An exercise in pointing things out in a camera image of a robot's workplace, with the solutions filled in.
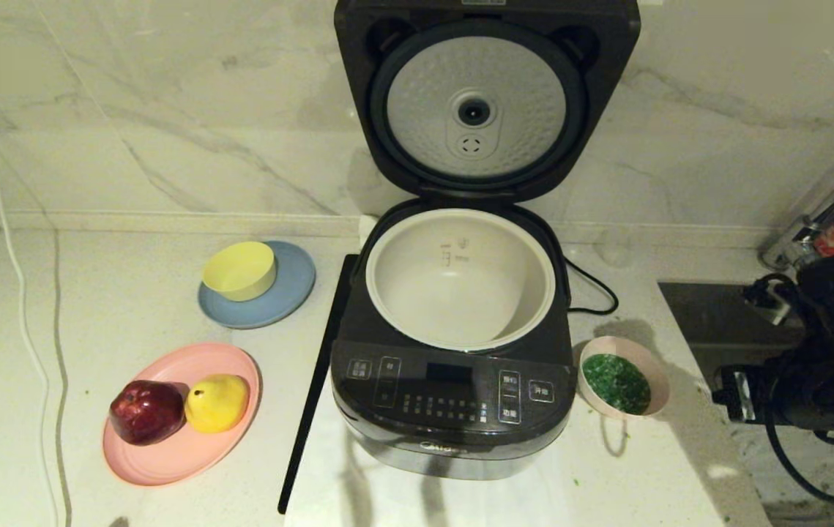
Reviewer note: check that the white inner pot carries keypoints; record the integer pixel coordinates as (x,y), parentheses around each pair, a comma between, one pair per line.
(460,293)

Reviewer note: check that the pink plate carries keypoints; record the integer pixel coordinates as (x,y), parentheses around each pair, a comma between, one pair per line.
(182,461)

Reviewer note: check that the pink bowl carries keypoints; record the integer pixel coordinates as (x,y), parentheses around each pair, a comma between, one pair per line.
(657,379)

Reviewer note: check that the yellow pear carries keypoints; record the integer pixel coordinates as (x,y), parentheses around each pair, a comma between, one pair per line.
(217,405)

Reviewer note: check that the yellow bowl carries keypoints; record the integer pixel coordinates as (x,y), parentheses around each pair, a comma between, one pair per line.
(241,271)

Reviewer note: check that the black rice cooker lid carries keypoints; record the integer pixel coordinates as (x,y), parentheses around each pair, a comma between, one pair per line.
(475,44)

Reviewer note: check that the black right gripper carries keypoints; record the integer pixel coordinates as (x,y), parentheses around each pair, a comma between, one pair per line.
(768,399)

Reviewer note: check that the chrome faucet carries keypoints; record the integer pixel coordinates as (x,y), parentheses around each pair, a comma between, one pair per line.
(827,216)

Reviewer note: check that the dark steel sink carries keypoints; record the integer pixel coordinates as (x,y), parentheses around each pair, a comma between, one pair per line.
(709,322)

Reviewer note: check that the red apple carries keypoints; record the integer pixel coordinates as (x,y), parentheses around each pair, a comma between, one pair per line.
(147,412)

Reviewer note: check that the green chopped bits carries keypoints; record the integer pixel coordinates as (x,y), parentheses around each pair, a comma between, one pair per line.
(614,384)

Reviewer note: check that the grey rag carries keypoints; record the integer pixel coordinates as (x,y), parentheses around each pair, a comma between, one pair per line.
(827,468)

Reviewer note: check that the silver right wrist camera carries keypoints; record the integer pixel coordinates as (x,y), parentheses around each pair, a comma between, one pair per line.
(768,304)

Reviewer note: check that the blue plate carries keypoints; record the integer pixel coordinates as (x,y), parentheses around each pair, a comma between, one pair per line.
(288,296)

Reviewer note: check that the black rice cooker body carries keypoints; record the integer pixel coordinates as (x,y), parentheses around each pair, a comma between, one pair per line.
(453,432)

